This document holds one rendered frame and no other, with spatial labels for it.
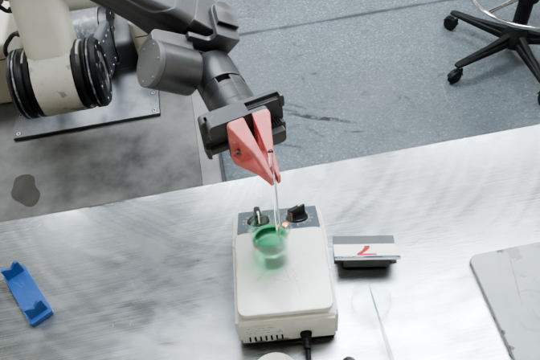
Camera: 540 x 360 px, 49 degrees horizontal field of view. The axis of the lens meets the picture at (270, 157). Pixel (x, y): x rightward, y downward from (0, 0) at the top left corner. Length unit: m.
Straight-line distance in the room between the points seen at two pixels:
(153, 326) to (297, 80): 1.50
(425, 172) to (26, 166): 1.06
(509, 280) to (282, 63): 1.58
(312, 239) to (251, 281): 0.10
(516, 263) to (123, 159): 1.02
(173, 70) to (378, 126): 1.43
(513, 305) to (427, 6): 1.86
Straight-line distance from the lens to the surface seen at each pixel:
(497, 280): 0.89
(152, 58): 0.70
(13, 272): 0.95
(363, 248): 0.87
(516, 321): 0.86
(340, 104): 2.13
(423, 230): 0.92
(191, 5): 0.77
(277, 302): 0.75
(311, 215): 0.86
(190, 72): 0.70
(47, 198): 1.57
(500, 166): 1.02
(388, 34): 2.43
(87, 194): 1.53
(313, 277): 0.76
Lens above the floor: 1.51
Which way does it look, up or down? 50 degrees down
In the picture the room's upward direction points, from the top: 6 degrees counter-clockwise
